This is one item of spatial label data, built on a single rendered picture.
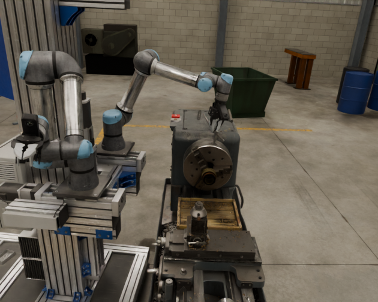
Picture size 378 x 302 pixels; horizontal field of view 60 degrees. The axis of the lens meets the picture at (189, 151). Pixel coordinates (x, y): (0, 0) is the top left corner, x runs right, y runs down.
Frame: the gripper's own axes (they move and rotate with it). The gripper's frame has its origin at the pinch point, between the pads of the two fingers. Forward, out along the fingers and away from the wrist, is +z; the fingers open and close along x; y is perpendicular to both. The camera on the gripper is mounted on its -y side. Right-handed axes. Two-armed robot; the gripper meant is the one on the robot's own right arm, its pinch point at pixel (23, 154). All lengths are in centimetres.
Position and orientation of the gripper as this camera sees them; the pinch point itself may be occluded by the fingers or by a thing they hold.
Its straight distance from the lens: 106.8
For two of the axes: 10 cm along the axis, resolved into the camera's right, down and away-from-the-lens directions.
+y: -1.8, 9.2, 3.6
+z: 2.7, 3.9, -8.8
